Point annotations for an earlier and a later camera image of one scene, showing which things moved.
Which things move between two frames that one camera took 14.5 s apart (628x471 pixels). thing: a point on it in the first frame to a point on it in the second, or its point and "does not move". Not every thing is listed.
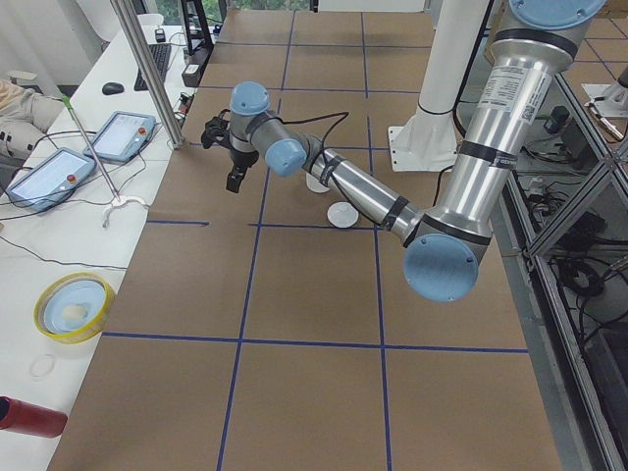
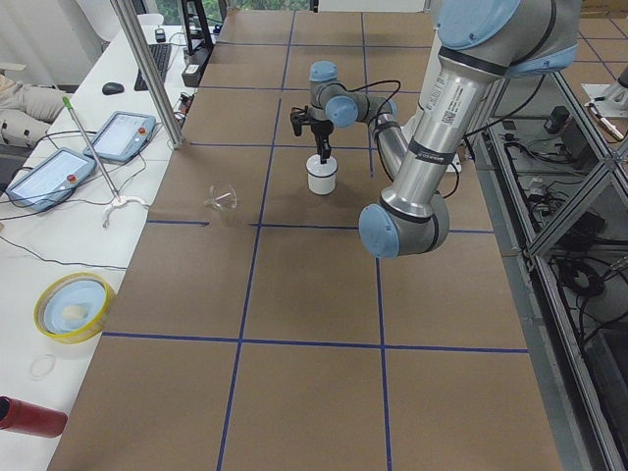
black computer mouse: x=112 y=88 does not move
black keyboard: x=161 y=54 does not move
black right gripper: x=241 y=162 to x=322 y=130
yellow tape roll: x=74 y=307 does not move
